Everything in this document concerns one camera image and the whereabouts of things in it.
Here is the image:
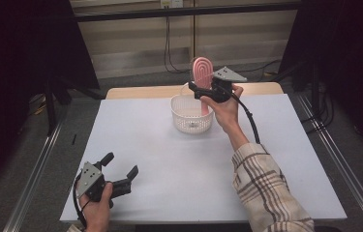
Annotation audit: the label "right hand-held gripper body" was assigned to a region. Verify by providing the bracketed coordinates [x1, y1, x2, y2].
[205, 66, 248, 104]

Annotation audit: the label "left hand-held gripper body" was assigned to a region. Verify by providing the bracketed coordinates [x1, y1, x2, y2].
[75, 160, 133, 209]

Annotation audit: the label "pink ribbed brush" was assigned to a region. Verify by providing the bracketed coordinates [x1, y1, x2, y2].
[192, 56, 215, 116]

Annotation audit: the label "white slotted plastic basket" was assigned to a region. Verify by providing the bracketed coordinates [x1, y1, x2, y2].
[169, 82, 215, 134]

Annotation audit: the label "person's right hand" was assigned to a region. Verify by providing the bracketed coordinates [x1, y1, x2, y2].
[199, 83, 245, 133]

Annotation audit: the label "person's left hand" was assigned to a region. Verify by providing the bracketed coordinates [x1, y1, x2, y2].
[77, 182, 114, 232]

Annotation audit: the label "white table cover sheet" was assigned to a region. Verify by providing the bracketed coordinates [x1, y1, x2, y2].
[59, 93, 348, 224]

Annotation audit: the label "wooden table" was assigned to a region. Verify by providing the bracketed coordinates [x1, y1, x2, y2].
[106, 81, 285, 101]

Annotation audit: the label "black metal stand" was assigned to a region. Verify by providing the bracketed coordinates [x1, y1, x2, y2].
[44, 75, 106, 136]

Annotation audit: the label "long wooden desk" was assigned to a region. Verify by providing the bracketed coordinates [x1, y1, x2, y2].
[72, 2, 301, 23]

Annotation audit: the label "black curtain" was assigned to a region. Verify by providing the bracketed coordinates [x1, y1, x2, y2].
[0, 0, 102, 197]
[279, 0, 363, 160]

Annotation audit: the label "left hand-held gripper cable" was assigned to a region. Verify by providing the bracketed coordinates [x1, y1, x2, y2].
[72, 173, 89, 229]

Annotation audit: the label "hand-held gripper cable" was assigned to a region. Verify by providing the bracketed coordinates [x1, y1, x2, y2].
[72, 173, 89, 229]
[231, 92, 261, 145]

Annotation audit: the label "right hand-held gripper cable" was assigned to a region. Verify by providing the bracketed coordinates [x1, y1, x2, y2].
[231, 92, 261, 145]

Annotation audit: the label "metal floor rail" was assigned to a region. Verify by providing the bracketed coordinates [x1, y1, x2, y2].
[3, 96, 71, 232]
[297, 94, 363, 232]

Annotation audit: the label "black power cable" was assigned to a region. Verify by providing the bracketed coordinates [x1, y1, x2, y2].
[164, 7, 183, 74]
[166, 7, 192, 73]

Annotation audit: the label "white wall outlet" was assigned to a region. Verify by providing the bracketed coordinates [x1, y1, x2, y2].
[160, 0, 184, 9]

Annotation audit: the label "black floor cables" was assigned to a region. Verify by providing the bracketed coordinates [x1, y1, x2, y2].
[300, 91, 336, 135]

